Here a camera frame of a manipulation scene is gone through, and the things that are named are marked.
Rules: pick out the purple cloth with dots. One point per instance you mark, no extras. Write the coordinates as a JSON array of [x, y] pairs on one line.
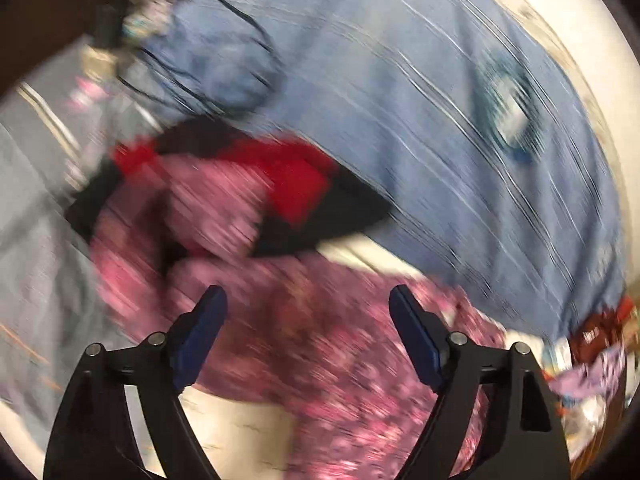
[[585, 377]]

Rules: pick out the pink floral garment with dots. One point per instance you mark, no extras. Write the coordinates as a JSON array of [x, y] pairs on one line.
[[325, 340]]

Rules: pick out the blue plaid blanket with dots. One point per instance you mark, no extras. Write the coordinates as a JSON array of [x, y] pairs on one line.
[[400, 110]]

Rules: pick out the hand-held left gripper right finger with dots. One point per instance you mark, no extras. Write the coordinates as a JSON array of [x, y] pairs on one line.
[[415, 335]]

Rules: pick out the cream leaf print bed sheet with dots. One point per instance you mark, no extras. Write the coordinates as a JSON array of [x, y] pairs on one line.
[[240, 435]]

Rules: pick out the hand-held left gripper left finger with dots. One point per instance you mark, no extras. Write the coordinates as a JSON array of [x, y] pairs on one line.
[[200, 335]]

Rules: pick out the white patterned cloth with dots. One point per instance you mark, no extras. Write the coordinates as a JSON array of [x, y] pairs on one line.
[[160, 0]]

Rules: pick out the grey cloth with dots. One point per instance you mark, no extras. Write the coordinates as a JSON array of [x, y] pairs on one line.
[[40, 270]]

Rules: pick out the red and black garment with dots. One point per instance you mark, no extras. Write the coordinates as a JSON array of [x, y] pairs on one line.
[[295, 180]]

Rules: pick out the dark red bag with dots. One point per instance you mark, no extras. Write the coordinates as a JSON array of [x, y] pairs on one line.
[[595, 335]]

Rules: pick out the small teal white object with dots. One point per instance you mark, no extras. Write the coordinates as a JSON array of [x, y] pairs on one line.
[[512, 110]]

